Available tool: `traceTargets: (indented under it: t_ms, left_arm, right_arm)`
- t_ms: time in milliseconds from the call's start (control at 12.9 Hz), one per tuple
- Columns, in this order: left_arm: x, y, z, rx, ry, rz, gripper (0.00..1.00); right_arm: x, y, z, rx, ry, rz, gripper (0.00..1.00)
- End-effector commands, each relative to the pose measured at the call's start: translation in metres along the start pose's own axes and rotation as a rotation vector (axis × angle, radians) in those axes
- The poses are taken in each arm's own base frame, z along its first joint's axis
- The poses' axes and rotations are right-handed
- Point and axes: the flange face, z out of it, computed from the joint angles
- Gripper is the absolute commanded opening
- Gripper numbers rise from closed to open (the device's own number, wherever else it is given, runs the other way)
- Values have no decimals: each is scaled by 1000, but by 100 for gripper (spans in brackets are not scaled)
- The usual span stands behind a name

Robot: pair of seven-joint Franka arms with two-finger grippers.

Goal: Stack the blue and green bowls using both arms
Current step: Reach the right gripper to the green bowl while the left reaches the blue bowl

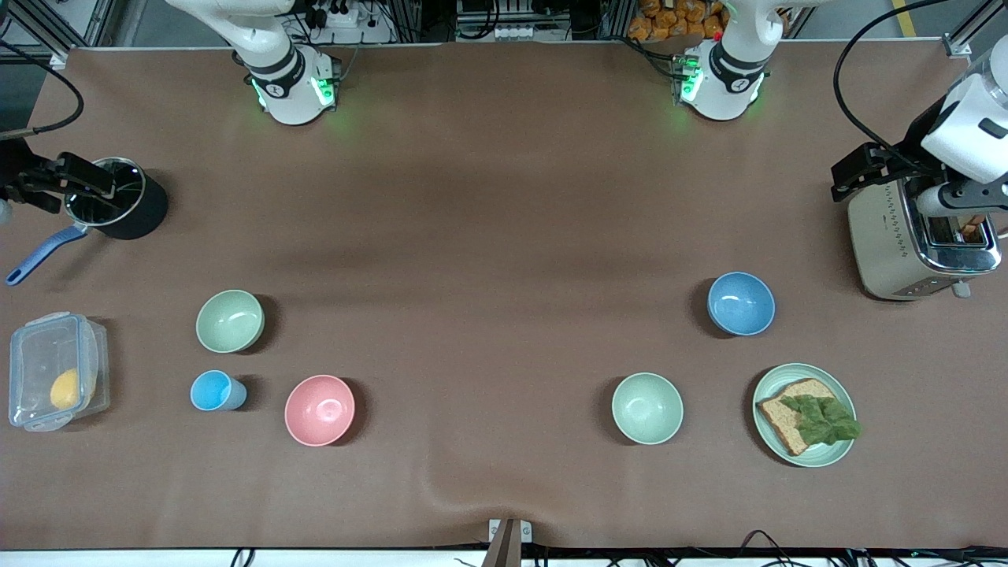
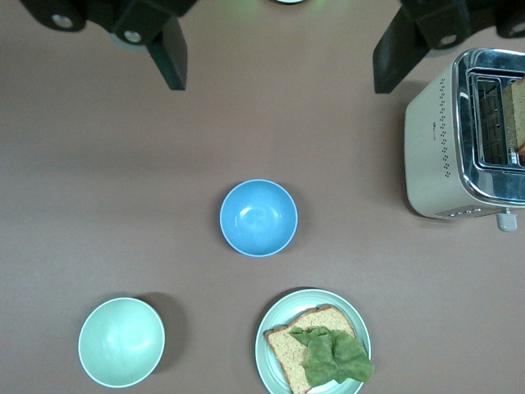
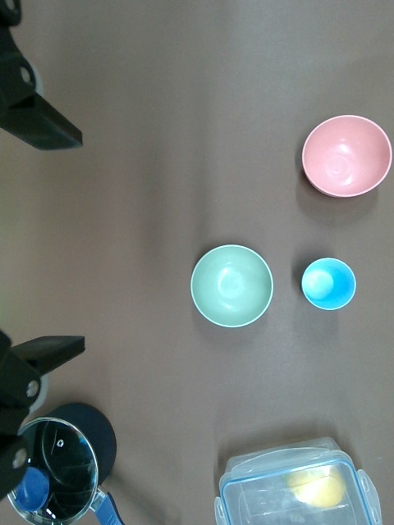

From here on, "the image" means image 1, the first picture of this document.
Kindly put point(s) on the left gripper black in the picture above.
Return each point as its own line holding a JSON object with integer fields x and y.
{"x": 908, "y": 155}

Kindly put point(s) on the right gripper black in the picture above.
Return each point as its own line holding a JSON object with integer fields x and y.
{"x": 17, "y": 168}

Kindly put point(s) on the blue bowl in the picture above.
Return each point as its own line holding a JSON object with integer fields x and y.
{"x": 740, "y": 303}

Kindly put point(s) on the pale green bowl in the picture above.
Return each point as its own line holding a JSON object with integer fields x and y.
{"x": 647, "y": 408}
{"x": 229, "y": 320}

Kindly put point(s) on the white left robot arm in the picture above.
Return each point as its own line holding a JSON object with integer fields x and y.
{"x": 728, "y": 79}

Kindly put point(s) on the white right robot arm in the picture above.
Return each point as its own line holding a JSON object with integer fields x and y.
{"x": 287, "y": 87}

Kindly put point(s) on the pink bowl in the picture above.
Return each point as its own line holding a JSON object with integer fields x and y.
{"x": 319, "y": 409}

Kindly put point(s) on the glass pot lid blue knob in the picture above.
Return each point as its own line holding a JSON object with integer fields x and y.
{"x": 126, "y": 201}

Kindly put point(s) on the beige chrome toaster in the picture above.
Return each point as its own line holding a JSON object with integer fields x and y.
{"x": 882, "y": 244}

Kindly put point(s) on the brown toast slice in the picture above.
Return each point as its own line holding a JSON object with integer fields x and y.
{"x": 970, "y": 230}

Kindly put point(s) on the clear plastic lidded container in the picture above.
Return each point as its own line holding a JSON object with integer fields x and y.
{"x": 35, "y": 354}

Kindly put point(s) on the yellow lemon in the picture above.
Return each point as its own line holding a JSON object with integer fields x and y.
{"x": 64, "y": 390}

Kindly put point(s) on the orange snack bags pile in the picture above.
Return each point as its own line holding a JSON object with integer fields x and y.
{"x": 669, "y": 20}

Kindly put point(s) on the light blue cup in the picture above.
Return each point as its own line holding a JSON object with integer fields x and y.
{"x": 211, "y": 390}

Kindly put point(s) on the green lettuce leaf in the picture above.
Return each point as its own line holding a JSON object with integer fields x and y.
{"x": 823, "y": 421}

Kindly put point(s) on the brown bread slice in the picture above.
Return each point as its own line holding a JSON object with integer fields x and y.
{"x": 780, "y": 421}

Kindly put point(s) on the pale green plate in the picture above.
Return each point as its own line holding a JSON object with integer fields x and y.
{"x": 823, "y": 455}

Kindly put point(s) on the white power strip black plugs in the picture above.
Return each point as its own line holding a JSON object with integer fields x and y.
{"x": 362, "y": 33}

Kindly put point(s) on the brown table cloth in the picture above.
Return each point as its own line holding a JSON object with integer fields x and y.
{"x": 504, "y": 197}

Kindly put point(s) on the aluminium frame profile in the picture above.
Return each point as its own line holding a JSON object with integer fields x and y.
{"x": 976, "y": 24}
{"x": 39, "y": 31}

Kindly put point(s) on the metal table edge bracket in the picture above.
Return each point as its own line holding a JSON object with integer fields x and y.
{"x": 526, "y": 531}

